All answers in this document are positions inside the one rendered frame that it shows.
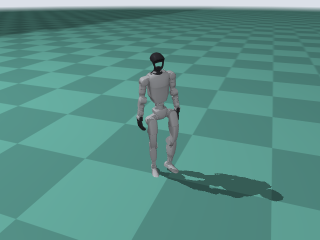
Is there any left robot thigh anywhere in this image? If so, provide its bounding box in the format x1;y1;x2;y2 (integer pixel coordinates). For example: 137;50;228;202
165;108;179;146

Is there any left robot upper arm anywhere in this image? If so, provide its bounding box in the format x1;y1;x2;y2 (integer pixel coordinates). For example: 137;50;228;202
167;70;178;96

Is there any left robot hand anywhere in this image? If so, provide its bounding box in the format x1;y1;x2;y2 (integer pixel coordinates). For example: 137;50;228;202
175;107;180;120

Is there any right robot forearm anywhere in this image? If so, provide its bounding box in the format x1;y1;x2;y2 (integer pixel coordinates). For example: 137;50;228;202
136;97;145;120

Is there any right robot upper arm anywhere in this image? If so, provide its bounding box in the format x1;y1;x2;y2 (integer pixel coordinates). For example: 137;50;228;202
138;75;150;104

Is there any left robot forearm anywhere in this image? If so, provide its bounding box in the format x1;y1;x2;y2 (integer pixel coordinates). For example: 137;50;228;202
171;94;181;111

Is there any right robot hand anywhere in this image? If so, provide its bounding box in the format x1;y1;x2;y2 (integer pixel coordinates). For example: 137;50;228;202
137;117;146;131

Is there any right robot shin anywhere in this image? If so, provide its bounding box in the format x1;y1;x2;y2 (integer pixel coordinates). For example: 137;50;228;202
149;142;157;169

